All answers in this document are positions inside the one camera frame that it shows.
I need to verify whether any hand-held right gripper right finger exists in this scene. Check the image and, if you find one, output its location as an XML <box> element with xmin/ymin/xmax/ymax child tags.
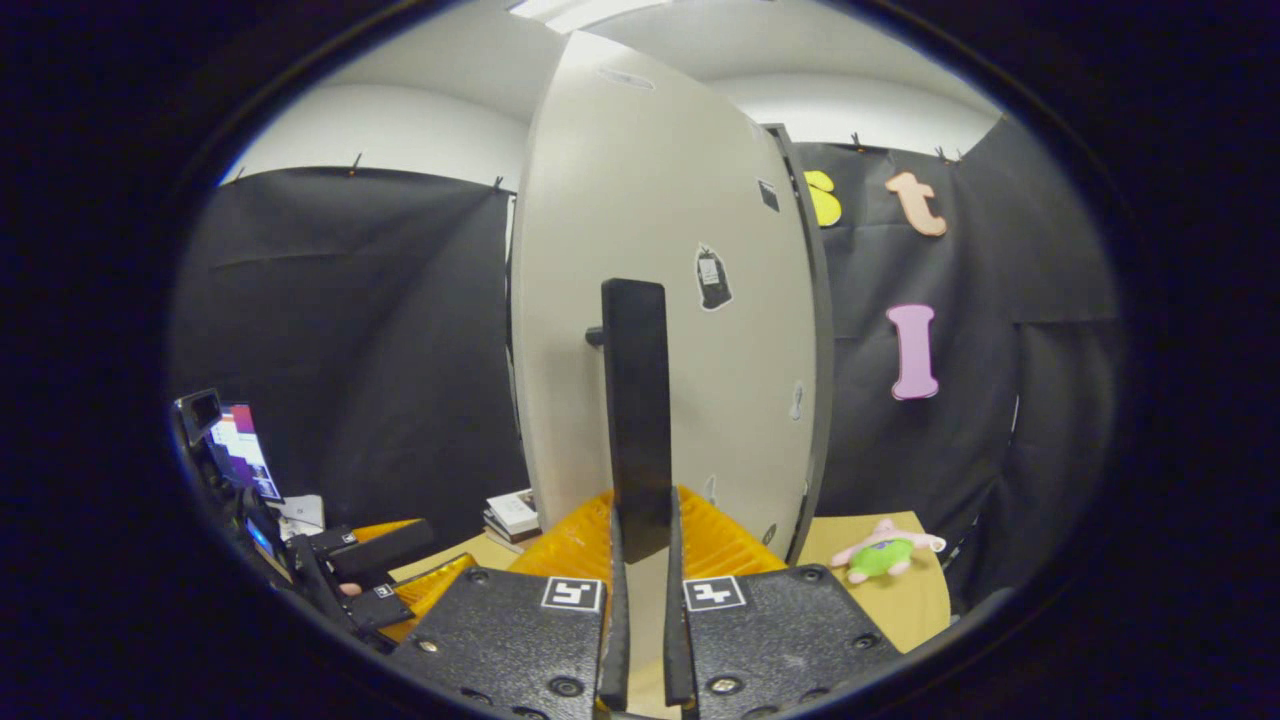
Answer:
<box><xmin>663</xmin><ymin>487</ymin><xmax>906</xmax><ymax>720</ymax></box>

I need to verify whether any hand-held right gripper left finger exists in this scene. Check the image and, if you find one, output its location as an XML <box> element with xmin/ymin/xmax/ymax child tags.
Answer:
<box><xmin>385</xmin><ymin>490</ymin><xmax>633</xmax><ymax>720</ymax></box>

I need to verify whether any black door handle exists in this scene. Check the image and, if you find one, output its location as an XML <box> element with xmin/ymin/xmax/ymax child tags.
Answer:
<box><xmin>585</xmin><ymin>278</ymin><xmax>673</xmax><ymax>564</ymax></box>

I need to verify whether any light grey cabinet door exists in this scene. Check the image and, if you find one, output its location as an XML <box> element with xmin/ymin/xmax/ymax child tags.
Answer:
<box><xmin>508</xmin><ymin>30</ymin><xmax>819</xmax><ymax>563</ymax></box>

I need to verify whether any white paper sheet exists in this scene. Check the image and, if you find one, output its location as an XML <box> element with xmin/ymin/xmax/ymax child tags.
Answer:
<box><xmin>278</xmin><ymin>494</ymin><xmax>326</xmax><ymax>539</ymax></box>

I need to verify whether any dark book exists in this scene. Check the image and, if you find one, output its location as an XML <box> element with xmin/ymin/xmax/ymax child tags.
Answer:
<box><xmin>483</xmin><ymin>510</ymin><xmax>541</xmax><ymax>551</ymax></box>

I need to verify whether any computer monitor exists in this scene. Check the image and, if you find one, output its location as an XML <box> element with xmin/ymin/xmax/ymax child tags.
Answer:
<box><xmin>205</xmin><ymin>402</ymin><xmax>284</xmax><ymax>503</ymax></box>

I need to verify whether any pink and green plush toy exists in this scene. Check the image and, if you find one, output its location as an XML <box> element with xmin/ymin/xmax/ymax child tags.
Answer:
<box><xmin>830</xmin><ymin>517</ymin><xmax>947</xmax><ymax>585</ymax></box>

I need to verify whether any black backdrop cloth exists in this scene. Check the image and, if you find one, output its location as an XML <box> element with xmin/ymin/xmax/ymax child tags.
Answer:
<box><xmin>170</xmin><ymin>115</ymin><xmax>1121</xmax><ymax>611</ymax></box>

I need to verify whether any long ceiling light panel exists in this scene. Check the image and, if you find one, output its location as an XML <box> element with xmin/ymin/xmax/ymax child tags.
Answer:
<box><xmin>508</xmin><ymin>0</ymin><xmax>671</xmax><ymax>33</ymax></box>

